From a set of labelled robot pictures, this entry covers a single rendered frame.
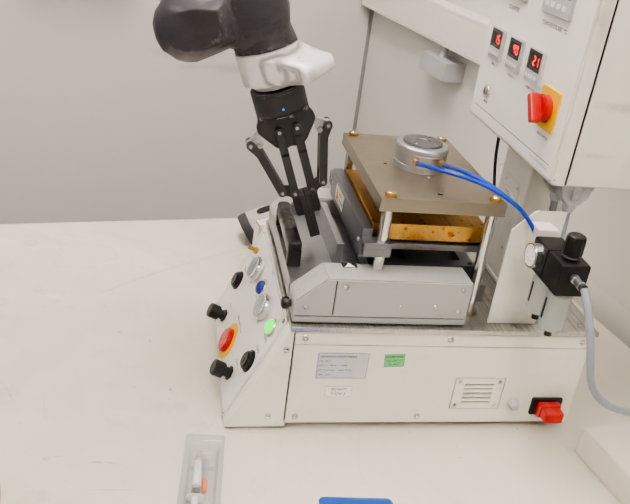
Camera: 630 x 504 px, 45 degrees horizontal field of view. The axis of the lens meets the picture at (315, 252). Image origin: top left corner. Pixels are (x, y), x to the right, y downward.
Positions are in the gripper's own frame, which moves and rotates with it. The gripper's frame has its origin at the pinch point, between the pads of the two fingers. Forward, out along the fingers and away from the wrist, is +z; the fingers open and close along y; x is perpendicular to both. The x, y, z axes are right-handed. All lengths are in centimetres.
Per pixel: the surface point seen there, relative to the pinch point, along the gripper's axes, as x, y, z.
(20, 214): -132, 87, 38
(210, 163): -143, 24, 42
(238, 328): 0.7, 15.6, 16.3
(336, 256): 7.3, -2.1, 4.5
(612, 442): 25, -34, 37
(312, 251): 2.2, 1.0, 5.5
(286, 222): 0.8, 3.7, 0.3
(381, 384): 16.8, -3.5, 21.8
